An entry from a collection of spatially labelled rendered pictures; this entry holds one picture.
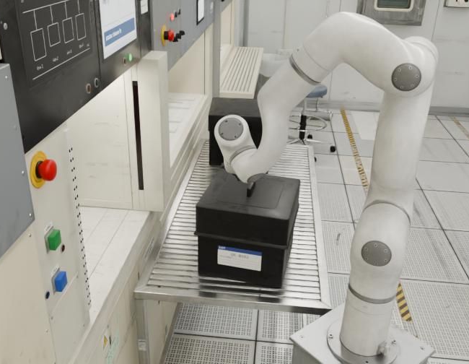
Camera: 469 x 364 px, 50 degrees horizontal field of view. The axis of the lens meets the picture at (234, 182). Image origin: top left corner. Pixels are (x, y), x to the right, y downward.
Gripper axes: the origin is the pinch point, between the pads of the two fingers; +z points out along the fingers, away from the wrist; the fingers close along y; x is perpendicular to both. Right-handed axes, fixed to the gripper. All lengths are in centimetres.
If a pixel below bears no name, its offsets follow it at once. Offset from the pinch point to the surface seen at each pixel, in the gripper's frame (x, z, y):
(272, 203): 5.3, 7.5, -8.1
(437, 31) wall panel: -300, 328, -110
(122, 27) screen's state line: -24, -35, 33
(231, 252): 21.4, 12.2, 2.4
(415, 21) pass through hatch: -296, 308, -84
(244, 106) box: -59, 73, 21
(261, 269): 24.4, 15.3, -7.4
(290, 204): 4.4, 8.5, -13.5
